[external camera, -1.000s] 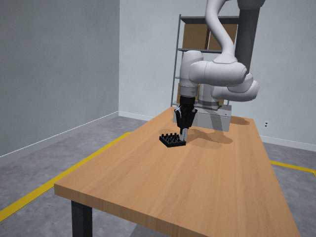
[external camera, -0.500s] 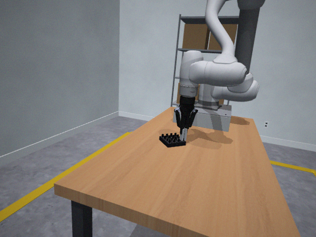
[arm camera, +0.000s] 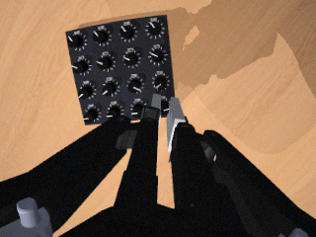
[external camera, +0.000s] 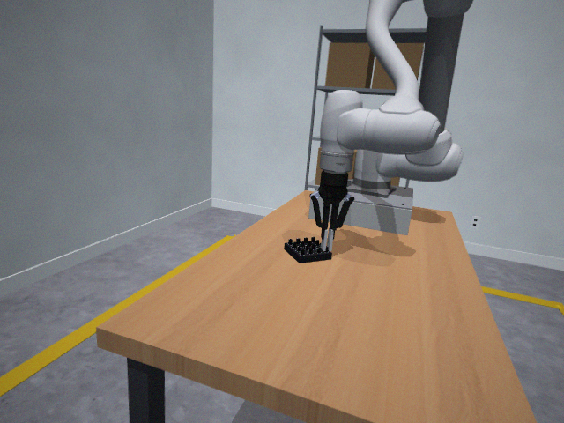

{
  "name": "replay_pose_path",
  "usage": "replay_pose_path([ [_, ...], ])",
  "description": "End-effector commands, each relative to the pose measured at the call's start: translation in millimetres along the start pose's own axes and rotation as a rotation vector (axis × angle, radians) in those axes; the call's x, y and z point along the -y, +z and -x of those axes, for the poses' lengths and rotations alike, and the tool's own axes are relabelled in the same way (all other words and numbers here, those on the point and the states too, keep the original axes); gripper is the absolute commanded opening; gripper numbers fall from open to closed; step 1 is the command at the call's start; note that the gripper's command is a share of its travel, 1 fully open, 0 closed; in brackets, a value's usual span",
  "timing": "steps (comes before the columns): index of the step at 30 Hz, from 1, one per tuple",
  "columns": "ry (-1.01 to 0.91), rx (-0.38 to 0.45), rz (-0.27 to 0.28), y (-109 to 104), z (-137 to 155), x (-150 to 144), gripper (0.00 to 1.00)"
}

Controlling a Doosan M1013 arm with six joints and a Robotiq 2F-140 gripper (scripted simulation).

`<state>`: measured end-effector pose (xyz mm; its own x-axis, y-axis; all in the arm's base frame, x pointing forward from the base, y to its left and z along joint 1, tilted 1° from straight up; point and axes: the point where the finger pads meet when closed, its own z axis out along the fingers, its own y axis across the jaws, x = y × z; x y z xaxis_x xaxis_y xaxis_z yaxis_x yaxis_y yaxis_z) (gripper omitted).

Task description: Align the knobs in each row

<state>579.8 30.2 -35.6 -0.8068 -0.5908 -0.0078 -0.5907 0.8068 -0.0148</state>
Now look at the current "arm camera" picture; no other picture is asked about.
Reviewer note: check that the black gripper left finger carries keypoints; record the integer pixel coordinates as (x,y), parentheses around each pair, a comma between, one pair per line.
(39,202)

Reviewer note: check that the black knob box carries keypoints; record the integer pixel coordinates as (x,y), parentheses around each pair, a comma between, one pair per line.
(118,45)

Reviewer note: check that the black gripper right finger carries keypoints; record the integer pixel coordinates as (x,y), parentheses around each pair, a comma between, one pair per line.
(264,209)

